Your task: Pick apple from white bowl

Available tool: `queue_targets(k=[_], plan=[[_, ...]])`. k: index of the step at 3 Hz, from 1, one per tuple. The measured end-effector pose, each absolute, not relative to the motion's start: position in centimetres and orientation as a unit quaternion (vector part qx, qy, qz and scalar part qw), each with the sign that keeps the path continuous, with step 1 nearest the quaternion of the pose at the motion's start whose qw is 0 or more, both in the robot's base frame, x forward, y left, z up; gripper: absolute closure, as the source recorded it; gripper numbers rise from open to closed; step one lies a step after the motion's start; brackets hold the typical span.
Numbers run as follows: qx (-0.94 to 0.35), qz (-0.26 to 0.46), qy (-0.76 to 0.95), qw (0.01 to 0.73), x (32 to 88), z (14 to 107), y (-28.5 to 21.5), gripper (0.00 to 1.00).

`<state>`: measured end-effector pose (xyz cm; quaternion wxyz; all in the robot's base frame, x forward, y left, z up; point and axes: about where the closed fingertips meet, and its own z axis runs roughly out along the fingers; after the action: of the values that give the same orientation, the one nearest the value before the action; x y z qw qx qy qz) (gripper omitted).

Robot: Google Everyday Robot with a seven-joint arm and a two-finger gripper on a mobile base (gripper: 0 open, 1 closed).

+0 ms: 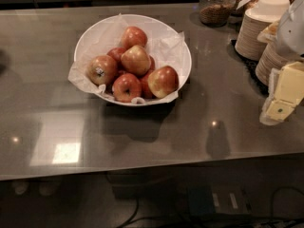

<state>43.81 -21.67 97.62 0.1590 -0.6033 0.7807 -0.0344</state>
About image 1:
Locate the black cable on floor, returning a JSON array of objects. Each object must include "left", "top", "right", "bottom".
[{"left": 104, "top": 171, "right": 304, "bottom": 228}]

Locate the left apple with sticker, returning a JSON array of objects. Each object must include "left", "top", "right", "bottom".
[{"left": 85, "top": 55, "right": 118, "bottom": 86}]

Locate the yellow-red apple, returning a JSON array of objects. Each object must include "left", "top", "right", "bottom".
[
  {"left": 147, "top": 66, "right": 180, "bottom": 98},
  {"left": 121, "top": 45, "right": 151, "bottom": 76}
]

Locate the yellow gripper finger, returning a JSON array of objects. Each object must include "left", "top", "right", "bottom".
[{"left": 257, "top": 21, "right": 279, "bottom": 43}]

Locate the small red apple behind front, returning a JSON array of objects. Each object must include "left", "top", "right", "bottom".
[{"left": 140, "top": 70, "right": 154, "bottom": 99}]

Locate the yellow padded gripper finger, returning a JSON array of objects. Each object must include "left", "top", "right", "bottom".
[{"left": 259, "top": 62, "right": 304, "bottom": 125}]

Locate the front stack of paper plates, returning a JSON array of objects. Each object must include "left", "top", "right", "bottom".
[{"left": 256, "top": 42, "right": 287, "bottom": 86}]

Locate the back stack of paper plates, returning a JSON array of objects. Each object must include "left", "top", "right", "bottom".
[{"left": 235, "top": 0, "right": 290, "bottom": 61}]

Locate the glass jar with granola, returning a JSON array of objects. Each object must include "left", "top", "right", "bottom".
[{"left": 199, "top": 0, "right": 236, "bottom": 27}]

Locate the dark red hidden apple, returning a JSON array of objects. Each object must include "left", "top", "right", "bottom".
[{"left": 107, "top": 47, "right": 126, "bottom": 64}]

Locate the top back red apple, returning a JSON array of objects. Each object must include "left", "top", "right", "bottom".
[{"left": 121, "top": 26, "right": 147, "bottom": 48}]

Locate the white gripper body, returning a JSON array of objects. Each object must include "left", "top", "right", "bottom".
[{"left": 275, "top": 0, "right": 304, "bottom": 61}]

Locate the black tray mat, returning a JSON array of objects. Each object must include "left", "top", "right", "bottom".
[{"left": 230, "top": 39, "right": 269, "bottom": 97}]

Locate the black box under table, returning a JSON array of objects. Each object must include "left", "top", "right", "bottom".
[{"left": 187, "top": 185, "right": 252, "bottom": 219}]

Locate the stack of paper plates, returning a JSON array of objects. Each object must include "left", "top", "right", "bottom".
[
  {"left": 256, "top": 42, "right": 287, "bottom": 86},
  {"left": 235, "top": 0, "right": 290, "bottom": 61}
]

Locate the right yellow-red apple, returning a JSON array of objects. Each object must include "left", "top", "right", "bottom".
[{"left": 147, "top": 66, "right": 180, "bottom": 98}]

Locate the centre yellow-red apple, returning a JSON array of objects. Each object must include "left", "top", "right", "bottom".
[{"left": 121, "top": 45, "right": 151, "bottom": 76}]

